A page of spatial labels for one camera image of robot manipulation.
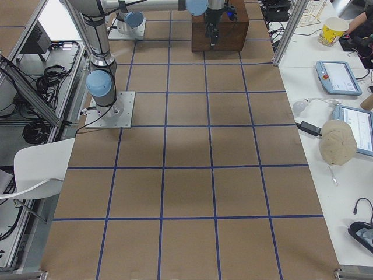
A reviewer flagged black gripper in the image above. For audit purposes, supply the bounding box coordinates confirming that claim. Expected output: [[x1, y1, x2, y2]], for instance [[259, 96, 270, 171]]
[[205, 8, 223, 47]]

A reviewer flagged dark brown wooden cabinet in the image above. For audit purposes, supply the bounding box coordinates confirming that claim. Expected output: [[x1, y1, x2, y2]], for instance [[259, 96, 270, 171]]
[[191, 1, 249, 52]]

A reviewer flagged white light bulb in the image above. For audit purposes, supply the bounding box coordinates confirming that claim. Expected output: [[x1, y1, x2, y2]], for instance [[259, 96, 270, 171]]
[[292, 99, 311, 114]]

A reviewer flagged yellow popcorn bucket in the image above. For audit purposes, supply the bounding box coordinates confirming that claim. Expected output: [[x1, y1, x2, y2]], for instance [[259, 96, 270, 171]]
[[318, 17, 349, 47]]

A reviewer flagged blue teach pendant far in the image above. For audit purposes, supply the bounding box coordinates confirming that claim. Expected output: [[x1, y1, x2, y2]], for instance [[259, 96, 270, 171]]
[[315, 61, 363, 96]]

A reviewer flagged blue teach pendant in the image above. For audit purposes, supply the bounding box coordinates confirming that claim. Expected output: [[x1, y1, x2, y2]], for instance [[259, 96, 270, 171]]
[[333, 104, 372, 156], [315, 61, 363, 96]]

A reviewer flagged black power adapter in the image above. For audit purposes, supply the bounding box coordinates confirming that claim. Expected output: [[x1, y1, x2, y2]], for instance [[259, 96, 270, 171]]
[[296, 121, 322, 137]]

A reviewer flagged beige baseball cap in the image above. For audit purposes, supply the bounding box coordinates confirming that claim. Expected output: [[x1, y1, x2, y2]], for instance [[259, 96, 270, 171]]
[[319, 120, 357, 166]]

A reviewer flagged blue teach pendant near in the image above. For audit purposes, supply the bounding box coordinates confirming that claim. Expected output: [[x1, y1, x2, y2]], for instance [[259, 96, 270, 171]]
[[333, 104, 372, 156]]

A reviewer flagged white plastic chair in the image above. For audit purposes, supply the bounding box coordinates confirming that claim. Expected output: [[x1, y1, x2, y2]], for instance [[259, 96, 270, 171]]
[[0, 137, 76, 201]]

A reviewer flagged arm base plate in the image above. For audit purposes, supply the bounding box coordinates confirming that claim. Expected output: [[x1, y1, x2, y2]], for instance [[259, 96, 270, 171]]
[[85, 91, 135, 129], [108, 19, 146, 41]]

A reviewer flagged aluminium frame post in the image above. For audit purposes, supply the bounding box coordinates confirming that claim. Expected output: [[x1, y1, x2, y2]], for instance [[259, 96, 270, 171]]
[[272, 0, 308, 66]]

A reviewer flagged gold wire rack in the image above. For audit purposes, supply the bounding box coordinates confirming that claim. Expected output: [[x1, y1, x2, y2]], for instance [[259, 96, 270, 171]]
[[297, 0, 327, 27]]

